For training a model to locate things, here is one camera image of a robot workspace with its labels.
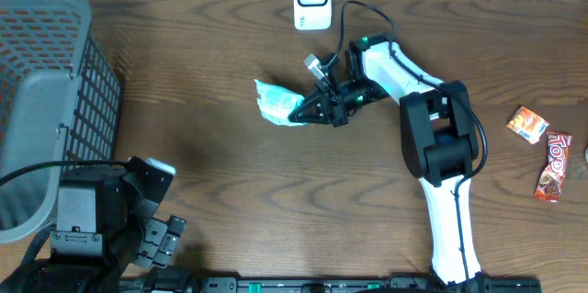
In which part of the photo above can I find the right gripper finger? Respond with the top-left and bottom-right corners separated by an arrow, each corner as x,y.
288,99 -> 332,124
304,82 -> 331,105

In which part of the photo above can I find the green wet wipes packet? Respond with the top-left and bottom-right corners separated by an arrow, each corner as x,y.
254,80 -> 304,127

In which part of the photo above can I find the small orange box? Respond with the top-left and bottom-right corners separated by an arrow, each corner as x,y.
506,106 -> 549,144

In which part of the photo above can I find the red chocolate bar wrapper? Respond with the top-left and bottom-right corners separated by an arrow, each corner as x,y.
533,131 -> 572,202

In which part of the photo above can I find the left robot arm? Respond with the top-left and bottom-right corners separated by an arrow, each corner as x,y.
1,157 -> 186,292

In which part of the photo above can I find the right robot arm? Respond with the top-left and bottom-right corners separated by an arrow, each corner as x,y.
288,33 -> 487,287

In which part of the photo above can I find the grey plastic mesh basket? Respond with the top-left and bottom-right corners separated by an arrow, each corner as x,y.
0,0 -> 122,244

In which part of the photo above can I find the right black cable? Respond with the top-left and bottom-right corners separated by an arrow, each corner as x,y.
333,0 -> 489,285

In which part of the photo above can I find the black cable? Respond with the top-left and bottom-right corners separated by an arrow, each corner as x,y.
0,159 -> 132,188
333,0 -> 489,285

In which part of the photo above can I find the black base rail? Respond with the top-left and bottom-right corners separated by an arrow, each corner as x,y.
119,265 -> 543,293

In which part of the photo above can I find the left black cable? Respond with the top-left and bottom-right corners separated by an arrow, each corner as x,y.
0,159 -> 132,188

